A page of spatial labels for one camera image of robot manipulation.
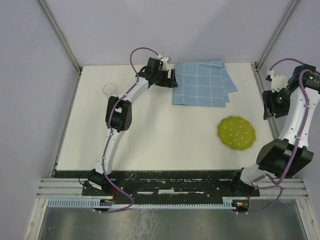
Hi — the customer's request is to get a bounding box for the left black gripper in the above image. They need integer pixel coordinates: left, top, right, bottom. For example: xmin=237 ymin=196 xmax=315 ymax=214
xmin=154 ymin=68 xmax=179 ymax=88

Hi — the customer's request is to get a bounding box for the blue checkered cloth napkin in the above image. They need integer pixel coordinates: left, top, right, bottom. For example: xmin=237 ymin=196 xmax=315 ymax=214
xmin=172 ymin=60 xmax=238 ymax=108

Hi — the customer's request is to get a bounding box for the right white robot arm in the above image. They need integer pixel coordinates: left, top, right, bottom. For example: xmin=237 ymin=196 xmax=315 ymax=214
xmin=229 ymin=63 xmax=320 ymax=196

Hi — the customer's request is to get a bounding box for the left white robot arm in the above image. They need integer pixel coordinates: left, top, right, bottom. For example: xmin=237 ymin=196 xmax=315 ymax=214
xmin=84 ymin=55 xmax=178 ymax=195

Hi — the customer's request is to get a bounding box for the green polka dot plate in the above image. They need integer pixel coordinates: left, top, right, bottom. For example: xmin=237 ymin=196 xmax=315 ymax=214
xmin=217 ymin=116 xmax=256 ymax=151

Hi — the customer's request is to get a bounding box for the clear plastic cup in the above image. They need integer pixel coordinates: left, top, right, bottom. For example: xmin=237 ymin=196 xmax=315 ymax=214
xmin=102 ymin=83 xmax=118 ymax=96

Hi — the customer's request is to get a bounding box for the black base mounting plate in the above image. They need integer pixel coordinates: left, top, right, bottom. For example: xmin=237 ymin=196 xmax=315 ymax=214
xmin=78 ymin=170 xmax=258 ymax=204

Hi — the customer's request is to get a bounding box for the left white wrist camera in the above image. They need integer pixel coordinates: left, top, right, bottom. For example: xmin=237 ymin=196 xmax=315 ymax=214
xmin=157 ymin=54 xmax=171 ymax=71

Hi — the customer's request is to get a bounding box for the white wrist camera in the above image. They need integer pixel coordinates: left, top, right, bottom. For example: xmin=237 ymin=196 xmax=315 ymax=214
xmin=266 ymin=70 xmax=288 ymax=93
xmin=157 ymin=54 xmax=171 ymax=71

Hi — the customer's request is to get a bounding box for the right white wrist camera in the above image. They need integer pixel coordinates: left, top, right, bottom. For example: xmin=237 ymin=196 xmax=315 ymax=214
xmin=266 ymin=70 xmax=288 ymax=93

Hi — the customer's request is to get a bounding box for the right aluminium frame post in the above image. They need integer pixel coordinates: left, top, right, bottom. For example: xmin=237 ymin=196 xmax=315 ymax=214
xmin=254 ymin=0 xmax=301 ymax=71

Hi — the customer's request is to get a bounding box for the aluminium frame post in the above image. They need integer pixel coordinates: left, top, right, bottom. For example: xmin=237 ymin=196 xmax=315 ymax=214
xmin=36 ymin=0 xmax=82 ymax=73
xmin=254 ymin=0 xmax=301 ymax=71

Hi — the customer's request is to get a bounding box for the left aluminium frame post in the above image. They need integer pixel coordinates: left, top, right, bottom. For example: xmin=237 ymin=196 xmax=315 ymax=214
xmin=36 ymin=0 xmax=82 ymax=73

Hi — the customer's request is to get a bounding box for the aluminium front rail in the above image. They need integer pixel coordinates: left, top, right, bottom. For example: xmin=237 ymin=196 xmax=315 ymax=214
xmin=36 ymin=178 xmax=309 ymax=200

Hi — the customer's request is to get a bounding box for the blue slotted cable duct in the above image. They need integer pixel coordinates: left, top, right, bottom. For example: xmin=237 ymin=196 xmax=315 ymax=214
xmin=46 ymin=197 xmax=248 ymax=210

